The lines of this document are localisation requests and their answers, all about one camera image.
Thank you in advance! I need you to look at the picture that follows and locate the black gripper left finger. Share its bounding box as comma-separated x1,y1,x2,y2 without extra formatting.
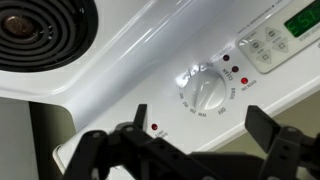
63,103,214,180

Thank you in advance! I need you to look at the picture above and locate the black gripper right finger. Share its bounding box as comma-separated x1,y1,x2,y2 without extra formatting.
245,105,320,180

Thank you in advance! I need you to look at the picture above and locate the white oven temperature knob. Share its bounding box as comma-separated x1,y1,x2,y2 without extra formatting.
182,68,228,112

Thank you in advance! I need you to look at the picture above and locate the white electric stove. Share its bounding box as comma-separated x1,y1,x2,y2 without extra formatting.
0,0,320,180

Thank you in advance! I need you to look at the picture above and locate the oven control keypad with display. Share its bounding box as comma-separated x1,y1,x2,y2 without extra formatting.
237,0,320,75

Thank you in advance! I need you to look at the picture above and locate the small black coil burner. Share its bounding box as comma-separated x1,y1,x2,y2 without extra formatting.
0,0,100,73

